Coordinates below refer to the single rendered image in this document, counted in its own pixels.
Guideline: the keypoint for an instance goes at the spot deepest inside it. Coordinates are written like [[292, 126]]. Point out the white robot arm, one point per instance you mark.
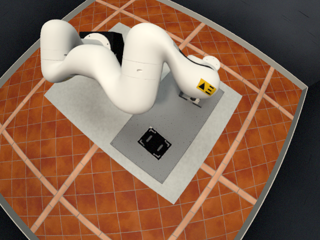
[[132, 87]]

